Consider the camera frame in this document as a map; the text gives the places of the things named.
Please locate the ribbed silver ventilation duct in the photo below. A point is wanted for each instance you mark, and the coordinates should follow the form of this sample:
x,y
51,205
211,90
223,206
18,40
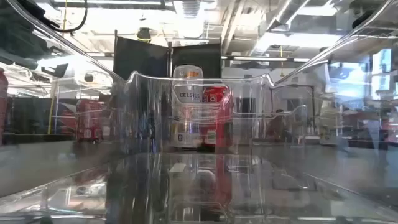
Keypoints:
x,y
190,7

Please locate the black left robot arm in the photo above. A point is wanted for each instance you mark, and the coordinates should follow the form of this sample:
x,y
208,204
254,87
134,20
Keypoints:
x,y
31,9

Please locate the black background panel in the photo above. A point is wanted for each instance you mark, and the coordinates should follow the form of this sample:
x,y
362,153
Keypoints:
x,y
34,118

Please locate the person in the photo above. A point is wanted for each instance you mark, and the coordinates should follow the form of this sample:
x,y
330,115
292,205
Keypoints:
x,y
275,127

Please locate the large silver air duct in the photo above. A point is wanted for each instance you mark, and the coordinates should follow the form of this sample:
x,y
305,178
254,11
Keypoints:
x,y
276,21

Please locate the white Celsius energy can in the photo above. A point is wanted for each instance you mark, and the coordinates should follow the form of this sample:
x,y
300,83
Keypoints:
x,y
186,124
329,124

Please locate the red cart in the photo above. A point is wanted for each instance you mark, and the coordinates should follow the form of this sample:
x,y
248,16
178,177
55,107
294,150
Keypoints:
x,y
68,121

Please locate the ceiling light strip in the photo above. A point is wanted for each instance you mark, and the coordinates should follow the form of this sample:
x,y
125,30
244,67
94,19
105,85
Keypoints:
x,y
264,58

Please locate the red Coca-Cola can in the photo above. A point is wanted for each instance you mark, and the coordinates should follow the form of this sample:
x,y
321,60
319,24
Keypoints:
x,y
218,124
89,121

